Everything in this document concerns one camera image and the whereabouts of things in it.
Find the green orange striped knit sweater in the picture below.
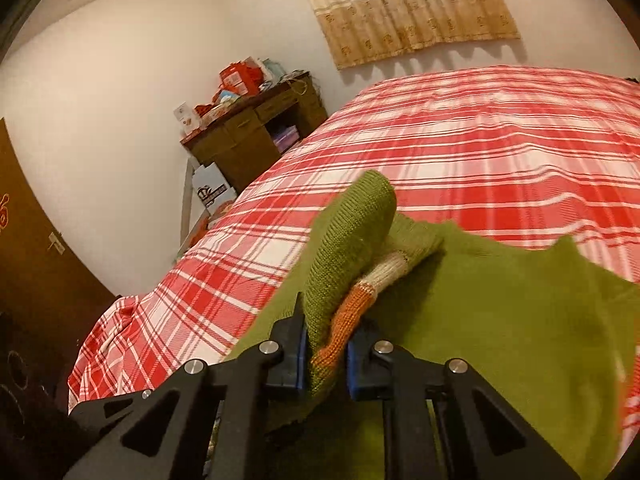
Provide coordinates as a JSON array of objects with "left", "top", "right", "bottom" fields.
[{"left": 236, "top": 170, "right": 639, "bottom": 479}]

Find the dark brown wooden door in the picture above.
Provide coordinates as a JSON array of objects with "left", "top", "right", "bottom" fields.
[{"left": 1, "top": 131, "right": 115, "bottom": 479}]

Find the white printed paper bag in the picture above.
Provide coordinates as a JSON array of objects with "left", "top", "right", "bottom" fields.
[{"left": 192, "top": 162, "right": 238, "bottom": 216}]

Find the red white plaid bed sheet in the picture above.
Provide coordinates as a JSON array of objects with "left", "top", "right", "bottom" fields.
[{"left": 67, "top": 63, "right": 640, "bottom": 461}]

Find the dark brown wooden desk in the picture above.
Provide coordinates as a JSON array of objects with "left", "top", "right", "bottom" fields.
[{"left": 181, "top": 70, "right": 328, "bottom": 192}]

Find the white card box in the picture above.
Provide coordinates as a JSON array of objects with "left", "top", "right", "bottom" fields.
[{"left": 174, "top": 103, "right": 202, "bottom": 136}]

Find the red gift box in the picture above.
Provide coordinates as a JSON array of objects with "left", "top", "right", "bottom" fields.
[{"left": 219, "top": 61, "right": 265, "bottom": 96}]

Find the beige floral window curtain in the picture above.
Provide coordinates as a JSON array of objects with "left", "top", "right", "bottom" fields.
[{"left": 308, "top": 0, "right": 521, "bottom": 70}]

